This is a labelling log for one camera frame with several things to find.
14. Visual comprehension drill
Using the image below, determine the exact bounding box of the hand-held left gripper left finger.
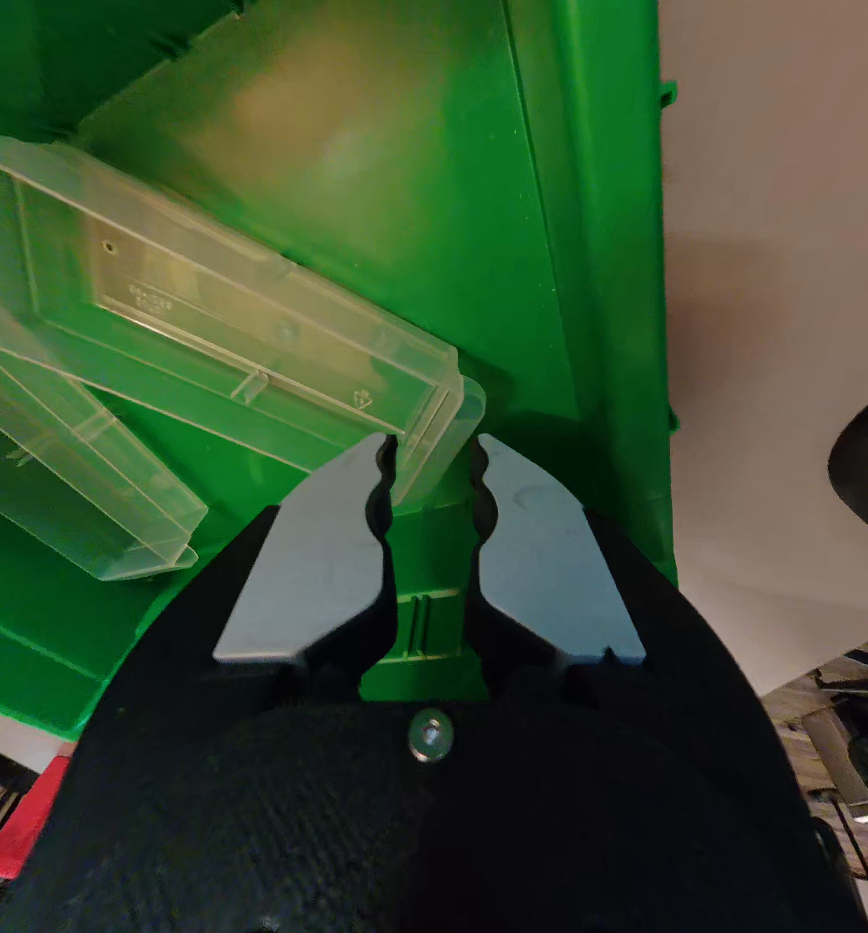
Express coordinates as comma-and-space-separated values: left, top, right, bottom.
214, 433, 398, 672

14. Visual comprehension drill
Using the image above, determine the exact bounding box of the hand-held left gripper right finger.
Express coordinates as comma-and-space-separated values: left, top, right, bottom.
466, 433, 647, 675

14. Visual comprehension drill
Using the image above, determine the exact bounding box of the clear plastic drawer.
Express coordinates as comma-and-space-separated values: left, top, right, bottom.
0, 135, 487, 507
0, 335, 209, 582

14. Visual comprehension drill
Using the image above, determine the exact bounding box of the green plastic bin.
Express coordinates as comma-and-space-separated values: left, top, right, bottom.
0, 0, 679, 741

